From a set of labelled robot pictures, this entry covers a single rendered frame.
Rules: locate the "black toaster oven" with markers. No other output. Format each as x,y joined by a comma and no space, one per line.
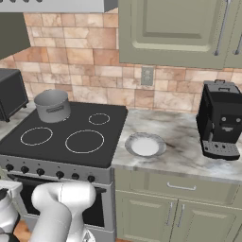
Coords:
11,94

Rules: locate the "black hob knob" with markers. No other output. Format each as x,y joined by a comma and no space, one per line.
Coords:
40,172
60,174
9,167
24,169
91,178
75,176

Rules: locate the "grey wall socket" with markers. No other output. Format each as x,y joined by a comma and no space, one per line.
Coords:
147,76

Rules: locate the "white plate with grey rim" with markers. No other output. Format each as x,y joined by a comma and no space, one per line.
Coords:
145,145

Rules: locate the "wide green wall cupboard door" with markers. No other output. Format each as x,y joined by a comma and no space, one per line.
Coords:
170,31

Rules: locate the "grey metal pot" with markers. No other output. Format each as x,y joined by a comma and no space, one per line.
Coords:
53,108

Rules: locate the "black oven door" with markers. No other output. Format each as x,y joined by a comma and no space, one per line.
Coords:
97,211

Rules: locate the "black hob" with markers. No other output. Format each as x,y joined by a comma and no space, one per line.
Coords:
72,126

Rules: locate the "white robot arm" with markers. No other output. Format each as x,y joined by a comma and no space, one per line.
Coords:
60,208

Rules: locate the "green drawer front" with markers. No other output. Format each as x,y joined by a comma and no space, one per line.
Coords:
214,192

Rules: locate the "green base cupboard door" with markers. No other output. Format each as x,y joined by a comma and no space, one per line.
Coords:
208,225
141,217

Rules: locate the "dark green wall cupboard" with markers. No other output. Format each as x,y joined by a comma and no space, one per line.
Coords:
12,34

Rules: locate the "grey range hood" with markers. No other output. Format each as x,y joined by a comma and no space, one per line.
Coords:
56,4

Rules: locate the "narrow green wall cupboard door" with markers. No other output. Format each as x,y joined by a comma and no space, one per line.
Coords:
236,19

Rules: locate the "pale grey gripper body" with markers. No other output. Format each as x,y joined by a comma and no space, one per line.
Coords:
9,186

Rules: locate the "black coffee machine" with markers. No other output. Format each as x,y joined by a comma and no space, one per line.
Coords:
220,119

